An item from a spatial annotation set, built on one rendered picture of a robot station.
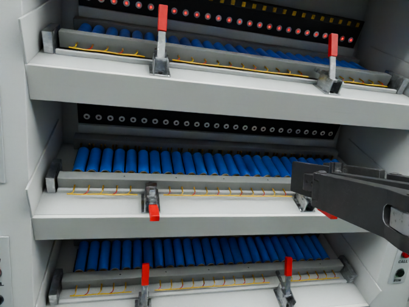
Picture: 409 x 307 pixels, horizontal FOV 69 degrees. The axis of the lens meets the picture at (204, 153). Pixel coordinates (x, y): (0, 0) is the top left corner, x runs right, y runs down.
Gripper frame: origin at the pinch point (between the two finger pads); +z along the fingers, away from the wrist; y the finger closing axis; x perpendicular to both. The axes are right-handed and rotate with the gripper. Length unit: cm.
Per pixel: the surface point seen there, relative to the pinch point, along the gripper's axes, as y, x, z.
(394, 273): 33.7, -20.8, 23.0
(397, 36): 30.3, 24.8, 23.5
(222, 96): -5.5, 9.4, 17.3
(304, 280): 18.0, -24.3, 29.3
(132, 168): -17.2, -2.3, 27.4
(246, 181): 1.9, -3.6, 24.3
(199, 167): -5.5, -1.7, 28.3
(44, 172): -30.0, -3.1, 25.2
